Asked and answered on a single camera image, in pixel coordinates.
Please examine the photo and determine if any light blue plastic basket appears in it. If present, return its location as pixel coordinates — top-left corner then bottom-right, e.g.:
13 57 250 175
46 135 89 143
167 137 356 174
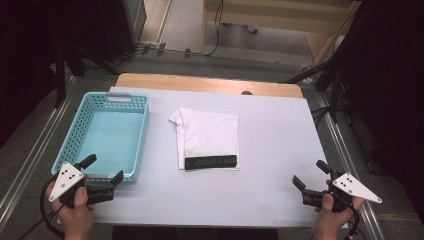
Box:
50 91 150 184

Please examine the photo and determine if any light wooden furniture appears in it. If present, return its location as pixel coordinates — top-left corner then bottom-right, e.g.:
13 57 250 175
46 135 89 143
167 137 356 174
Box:
203 0 363 66

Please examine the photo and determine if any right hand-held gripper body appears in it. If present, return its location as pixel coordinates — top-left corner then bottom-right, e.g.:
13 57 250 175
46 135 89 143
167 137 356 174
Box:
301 171 383 214

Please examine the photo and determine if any black metal stand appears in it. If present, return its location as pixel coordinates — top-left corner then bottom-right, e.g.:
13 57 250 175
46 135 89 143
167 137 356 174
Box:
49 39 121 108
279 0 371 124

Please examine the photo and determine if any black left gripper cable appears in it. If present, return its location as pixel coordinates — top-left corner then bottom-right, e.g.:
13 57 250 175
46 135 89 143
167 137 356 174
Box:
39 175 66 239

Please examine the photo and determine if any person's left hand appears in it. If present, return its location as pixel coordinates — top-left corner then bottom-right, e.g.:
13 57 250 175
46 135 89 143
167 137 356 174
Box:
45 181 96 240

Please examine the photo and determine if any white garment black waistband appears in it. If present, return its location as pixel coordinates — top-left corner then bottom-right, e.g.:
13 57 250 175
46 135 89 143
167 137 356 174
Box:
168 107 240 172

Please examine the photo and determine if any person's right hand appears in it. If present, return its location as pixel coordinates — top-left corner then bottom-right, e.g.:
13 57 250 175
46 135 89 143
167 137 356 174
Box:
311 179 366 240

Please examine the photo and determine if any white table mat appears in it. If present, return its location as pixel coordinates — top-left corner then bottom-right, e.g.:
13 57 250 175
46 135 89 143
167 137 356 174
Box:
81 86 349 229

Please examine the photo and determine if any metal floor rail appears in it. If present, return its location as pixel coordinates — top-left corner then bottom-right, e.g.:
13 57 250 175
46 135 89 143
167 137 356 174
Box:
0 75 79 231
318 92 388 240

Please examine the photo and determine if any dark cabinet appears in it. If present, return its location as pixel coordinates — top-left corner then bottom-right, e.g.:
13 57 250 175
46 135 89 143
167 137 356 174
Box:
56 0 148 63

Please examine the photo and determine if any wooden table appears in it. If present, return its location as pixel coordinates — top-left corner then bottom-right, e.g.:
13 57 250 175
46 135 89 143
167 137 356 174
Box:
114 72 304 99

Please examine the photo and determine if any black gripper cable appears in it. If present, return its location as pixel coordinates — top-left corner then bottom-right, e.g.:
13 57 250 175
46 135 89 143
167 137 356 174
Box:
39 175 66 239
344 202 362 240

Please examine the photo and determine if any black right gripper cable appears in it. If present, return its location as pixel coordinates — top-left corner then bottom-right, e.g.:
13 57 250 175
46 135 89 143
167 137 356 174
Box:
344 202 362 240

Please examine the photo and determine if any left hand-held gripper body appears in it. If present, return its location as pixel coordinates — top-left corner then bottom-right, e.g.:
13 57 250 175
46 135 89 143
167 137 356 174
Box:
48 161 116 210

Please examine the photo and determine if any black hanging cable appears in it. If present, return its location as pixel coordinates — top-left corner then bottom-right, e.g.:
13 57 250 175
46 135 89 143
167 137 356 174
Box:
203 0 225 57

